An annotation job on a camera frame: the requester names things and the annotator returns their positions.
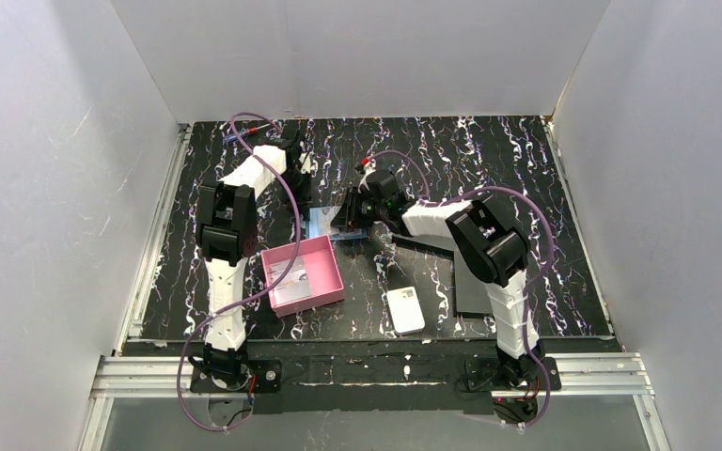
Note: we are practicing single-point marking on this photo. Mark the stack of grey cards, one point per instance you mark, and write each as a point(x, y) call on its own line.
point(292, 291)

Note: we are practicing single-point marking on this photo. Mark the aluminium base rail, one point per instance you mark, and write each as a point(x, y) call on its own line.
point(400, 401)

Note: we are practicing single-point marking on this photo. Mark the white small box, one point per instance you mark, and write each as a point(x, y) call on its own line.
point(405, 310)

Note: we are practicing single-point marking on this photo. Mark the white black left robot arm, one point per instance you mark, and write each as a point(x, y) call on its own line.
point(227, 236)

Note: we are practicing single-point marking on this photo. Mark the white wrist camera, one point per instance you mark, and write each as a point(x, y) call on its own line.
point(365, 169)
point(305, 161)

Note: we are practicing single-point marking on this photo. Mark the loose VIP card in tray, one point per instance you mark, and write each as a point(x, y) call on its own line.
point(288, 270)

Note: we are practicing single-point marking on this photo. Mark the blue leather card holder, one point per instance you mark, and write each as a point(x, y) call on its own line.
point(319, 223)

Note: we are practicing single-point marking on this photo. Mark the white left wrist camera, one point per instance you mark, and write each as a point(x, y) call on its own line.
point(305, 161)

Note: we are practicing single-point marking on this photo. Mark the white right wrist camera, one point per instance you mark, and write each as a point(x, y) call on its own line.
point(365, 169)

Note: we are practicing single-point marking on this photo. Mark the blue red handled screwdriver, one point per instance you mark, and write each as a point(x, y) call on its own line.
point(234, 137)

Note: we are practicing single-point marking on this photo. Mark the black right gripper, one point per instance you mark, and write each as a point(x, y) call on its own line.
point(349, 217)

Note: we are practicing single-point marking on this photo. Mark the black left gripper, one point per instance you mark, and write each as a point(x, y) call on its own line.
point(302, 180)

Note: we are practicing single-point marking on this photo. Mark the flat black rectangular box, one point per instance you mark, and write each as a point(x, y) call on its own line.
point(471, 297)

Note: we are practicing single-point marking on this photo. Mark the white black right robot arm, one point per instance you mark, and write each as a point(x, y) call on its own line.
point(492, 245)

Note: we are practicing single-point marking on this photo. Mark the pink plastic tray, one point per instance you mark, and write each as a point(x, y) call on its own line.
point(314, 279)

